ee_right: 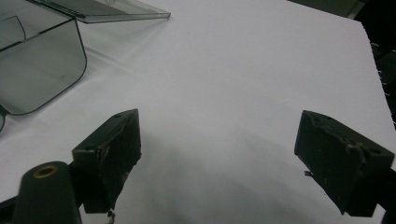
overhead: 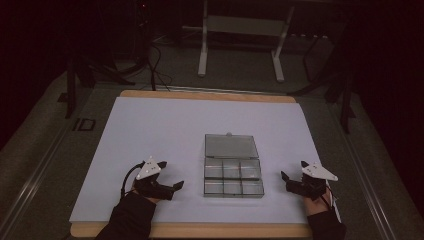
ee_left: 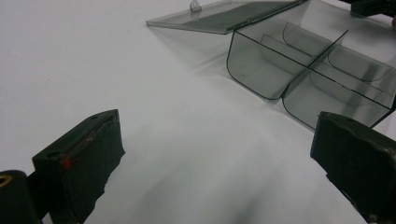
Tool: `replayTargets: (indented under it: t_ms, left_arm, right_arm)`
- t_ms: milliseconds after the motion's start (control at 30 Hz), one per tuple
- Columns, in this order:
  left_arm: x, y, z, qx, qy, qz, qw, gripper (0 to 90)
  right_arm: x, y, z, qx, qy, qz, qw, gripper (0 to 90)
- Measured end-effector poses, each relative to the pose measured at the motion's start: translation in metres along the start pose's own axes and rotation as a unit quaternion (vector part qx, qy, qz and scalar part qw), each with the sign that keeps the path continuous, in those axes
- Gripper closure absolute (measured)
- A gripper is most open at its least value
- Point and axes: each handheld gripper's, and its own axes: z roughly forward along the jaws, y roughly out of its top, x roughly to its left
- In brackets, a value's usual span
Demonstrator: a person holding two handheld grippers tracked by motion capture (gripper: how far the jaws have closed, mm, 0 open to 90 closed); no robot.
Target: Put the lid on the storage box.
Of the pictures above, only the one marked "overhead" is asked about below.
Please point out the white table mat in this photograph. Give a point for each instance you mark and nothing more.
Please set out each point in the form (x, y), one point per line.
(160, 133)

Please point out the black tripod stand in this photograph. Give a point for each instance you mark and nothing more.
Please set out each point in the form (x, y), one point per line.
(340, 86)
(83, 71)

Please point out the metal floor rail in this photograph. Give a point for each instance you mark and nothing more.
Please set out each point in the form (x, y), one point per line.
(30, 181)
(365, 176)

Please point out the white metal stand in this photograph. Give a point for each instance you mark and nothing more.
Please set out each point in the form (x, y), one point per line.
(245, 26)

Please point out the person's left hand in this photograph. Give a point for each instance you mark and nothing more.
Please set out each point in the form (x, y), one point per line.
(150, 199)

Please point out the clear plastic compartment box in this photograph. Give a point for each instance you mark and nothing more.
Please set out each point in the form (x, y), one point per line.
(231, 166)

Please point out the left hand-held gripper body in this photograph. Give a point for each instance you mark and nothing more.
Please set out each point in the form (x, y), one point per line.
(149, 170)

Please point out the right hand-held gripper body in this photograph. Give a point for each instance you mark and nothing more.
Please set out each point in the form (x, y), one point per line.
(315, 178)

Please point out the black floor bracket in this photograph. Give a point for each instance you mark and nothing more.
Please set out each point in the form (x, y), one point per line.
(85, 124)

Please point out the person's right hand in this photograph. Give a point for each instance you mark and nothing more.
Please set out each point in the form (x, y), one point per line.
(315, 206)

